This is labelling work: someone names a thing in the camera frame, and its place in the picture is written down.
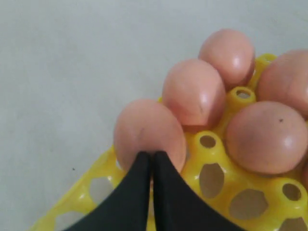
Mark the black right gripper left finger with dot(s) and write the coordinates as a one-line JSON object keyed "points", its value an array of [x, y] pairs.
{"points": [[126, 208]]}

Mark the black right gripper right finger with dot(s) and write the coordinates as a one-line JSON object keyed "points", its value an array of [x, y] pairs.
{"points": [[177, 207]]}

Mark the brown egg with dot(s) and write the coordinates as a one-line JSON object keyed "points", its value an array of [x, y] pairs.
{"points": [[285, 80], [147, 125], [267, 137], [232, 53], [194, 91]]}

